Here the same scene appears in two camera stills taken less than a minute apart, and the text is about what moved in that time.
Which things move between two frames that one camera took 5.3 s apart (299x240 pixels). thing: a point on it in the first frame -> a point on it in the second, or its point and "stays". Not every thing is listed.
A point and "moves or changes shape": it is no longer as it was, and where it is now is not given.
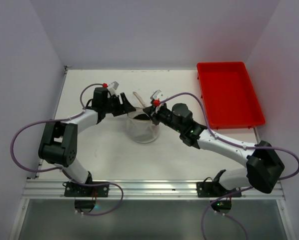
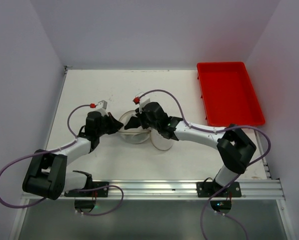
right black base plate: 214,189 stays
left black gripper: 126,106 -> 113,122
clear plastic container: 141,131 moves or changes shape
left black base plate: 75,190 stays
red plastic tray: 229,98 stays
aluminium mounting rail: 41,189 stays
